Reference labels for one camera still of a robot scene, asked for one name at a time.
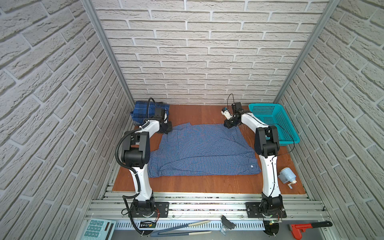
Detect corner aluminium post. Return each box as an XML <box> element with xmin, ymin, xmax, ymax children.
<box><xmin>82</xmin><ymin>0</ymin><xmax>135</xmax><ymax>108</ymax></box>
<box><xmin>273</xmin><ymin>0</ymin><xmax>340</xmax><ymax>104</ymax></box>

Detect small black clip tool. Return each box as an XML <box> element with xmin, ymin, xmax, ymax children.
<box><xmin>221</xmin><ymin>215</ymin><xmax>236</xmax><ymax>235</ymax></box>

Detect blue small-check shirt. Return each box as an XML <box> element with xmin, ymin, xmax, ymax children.
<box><xmin>148</xmin><ymin>123</ymin><xmax>262</xmax><ymax>178</ymax></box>

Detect black round foot disc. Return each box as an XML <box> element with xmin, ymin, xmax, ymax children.
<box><xmin>264</xmin><ymin>222</ymin><xmax>280</xmax><ymax>237</ymax></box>

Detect folded dark blue plaid shirt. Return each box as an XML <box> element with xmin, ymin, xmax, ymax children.
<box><xmin>131</xmin><ymin>101</ymin><xmax>170</xmax><ymax>126</ymax></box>

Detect red pipe wrench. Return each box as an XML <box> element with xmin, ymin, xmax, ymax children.
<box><xmin>289</xmin><ymin>221</ymin><xmax>333</xmax><ymax>240</ymax></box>

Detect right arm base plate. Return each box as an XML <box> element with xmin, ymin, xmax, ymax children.
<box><xmin>245</xmin><ymin>202</ymin><xmax>287</xmax><ymax>220</ymax></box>

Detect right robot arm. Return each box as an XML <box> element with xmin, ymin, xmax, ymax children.
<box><xmin>221</xmin><ymin>102</ymin><xmax>283</xmax><ymax>218</ymax></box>

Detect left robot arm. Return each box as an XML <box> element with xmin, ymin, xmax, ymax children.
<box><xmin>115</xmin><ymin>108</ymin><xmax>173</xmax><ymax>212</ymax></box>

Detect right corner aluminium post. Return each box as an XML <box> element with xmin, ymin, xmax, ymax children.
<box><xmin>273</xmin><ymin>0</ymin><xmax>340</xmax><ymax>104</ymax></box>

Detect teal plastic basket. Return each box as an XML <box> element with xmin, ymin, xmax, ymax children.
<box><xmin>249</xmin><ymin>103</ymin><xmax>300</xmax><ymax>146</ymax></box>

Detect teal button calculator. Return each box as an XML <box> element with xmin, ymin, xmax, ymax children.
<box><xmin>81</xmin><ymin>219</ymin><xmax>117</xmax><ymax>240</ymax></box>

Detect left corner aluminium post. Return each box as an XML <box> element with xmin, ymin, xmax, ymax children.
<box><xmin>82</xmin><ymin>0</ymin><xmax>135</xmax><ymax>108</ymax></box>

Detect aluminium rail frame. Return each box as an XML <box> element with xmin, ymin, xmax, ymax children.
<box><xmin>85</xmin><ymin>191</ymin><xmax>334</xmax><ymax>232</ymax></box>

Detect left black corrugated cable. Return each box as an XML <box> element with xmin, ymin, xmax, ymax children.
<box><xmin>115</xmin><ymin>97</ymin><xmax>157</xmax><ymax>199</ymax></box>

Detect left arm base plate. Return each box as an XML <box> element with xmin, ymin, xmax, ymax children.
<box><xmin>130</xmin><ymin>201</ymin><xmax>170</xmax><ymax>218</ymax></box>

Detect grey tape dispenser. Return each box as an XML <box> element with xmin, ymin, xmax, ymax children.
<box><xmin>278</xmin><ymin>167</ymin><xmax>297</xmax><ymax>189</ymax></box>

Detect right thin black cable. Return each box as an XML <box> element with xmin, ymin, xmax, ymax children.
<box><xmin>226</xmin><ymin>93</ymin><xmax>296</xmax><ymax>199</ymax></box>

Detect long blue-handled tongs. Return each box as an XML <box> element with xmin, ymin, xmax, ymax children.
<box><xmin>150</xmin><ymin>221</ymin><xmax>212</xmax><ymax>238</ymax></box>

